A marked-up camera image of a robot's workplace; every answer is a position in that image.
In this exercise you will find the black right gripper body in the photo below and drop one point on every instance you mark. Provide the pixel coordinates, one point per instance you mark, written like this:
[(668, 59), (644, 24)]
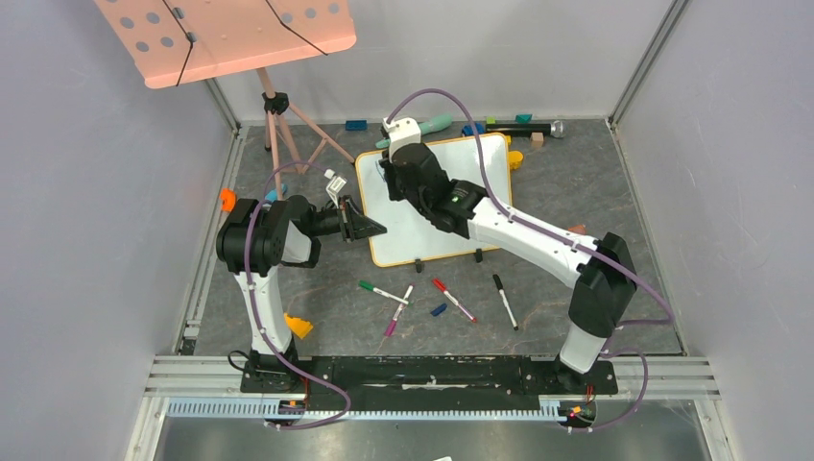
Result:
[(395, 176)]

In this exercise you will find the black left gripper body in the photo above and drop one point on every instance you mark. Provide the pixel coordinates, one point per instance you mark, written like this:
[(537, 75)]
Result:
[(345, 218)]

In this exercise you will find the yellow framed whiteboard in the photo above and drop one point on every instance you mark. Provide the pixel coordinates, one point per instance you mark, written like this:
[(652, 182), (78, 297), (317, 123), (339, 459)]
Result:
[(411, 235)]

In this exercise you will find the blue marker cap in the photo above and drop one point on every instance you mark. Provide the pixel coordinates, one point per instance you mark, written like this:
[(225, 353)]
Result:
[(438, 310)]

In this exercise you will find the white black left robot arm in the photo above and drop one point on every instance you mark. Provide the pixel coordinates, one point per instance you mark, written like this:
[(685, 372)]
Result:
[(257, 239)]

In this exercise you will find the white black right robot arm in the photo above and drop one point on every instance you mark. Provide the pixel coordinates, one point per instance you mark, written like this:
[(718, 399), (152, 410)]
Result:
[(599, 271)]

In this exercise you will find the green whiteboard marker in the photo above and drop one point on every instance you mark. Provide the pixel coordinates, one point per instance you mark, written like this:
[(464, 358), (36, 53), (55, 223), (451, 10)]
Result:
[(371, 288)]

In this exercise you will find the red whiteboard marker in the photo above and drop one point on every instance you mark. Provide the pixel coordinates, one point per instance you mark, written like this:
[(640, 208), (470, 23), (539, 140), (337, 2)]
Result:
[(442, 287)]

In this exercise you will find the pink whiteboard marker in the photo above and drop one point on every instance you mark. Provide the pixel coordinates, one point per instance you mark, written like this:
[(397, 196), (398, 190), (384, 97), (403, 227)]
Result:
[(392, 325)]

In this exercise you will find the black whiteboard marker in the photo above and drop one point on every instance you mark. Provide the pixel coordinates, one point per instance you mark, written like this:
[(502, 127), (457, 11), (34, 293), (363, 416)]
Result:
[(504, 299)]

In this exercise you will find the teal toy tube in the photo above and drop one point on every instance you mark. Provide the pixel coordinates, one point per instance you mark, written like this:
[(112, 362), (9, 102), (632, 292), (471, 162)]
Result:
[(432, 125)]

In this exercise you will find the blue brick behind board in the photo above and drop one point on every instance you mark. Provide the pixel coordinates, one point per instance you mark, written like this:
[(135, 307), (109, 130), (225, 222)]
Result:
[(472, 130)]

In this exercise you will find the dark blue brick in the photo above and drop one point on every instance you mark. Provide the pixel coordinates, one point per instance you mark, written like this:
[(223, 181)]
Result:
[(356, 125)]

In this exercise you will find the blue toy flashlight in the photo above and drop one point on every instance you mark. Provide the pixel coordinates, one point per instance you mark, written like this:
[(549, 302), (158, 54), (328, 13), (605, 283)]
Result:
[(272, 195)]

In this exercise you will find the yellow cylinder toy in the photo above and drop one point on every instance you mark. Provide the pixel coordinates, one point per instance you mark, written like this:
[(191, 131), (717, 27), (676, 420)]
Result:
[(515, 160)]

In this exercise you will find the yellow wedge block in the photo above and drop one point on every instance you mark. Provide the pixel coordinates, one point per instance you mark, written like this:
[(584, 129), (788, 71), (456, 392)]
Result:
[(299, 327)]

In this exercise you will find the orange toy block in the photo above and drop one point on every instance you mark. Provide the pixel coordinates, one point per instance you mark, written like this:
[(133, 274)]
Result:
[(228, 199)]

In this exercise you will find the tan wooden cube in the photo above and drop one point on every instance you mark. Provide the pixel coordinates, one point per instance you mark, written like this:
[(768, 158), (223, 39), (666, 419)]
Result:
[(537, 140)]

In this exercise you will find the black silver microphone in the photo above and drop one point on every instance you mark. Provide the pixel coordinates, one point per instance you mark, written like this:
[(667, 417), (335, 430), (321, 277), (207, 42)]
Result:
[(553, 129)]

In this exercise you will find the pink music stand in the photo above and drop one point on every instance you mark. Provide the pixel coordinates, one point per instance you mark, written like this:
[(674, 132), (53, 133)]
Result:
[(185, 41)]

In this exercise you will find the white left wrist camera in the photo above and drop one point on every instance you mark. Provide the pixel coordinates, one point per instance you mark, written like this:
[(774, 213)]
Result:
[(334, 186)]

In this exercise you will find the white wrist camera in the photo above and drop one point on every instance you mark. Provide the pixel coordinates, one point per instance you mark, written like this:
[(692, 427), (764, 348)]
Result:
[(334, 186), (401, 132)]

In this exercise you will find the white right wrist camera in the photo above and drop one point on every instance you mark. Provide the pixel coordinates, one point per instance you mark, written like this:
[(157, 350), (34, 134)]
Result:
[(401, 132)]

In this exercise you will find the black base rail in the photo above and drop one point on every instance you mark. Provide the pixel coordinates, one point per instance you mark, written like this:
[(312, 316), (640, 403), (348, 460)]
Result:
[(431, 383)]

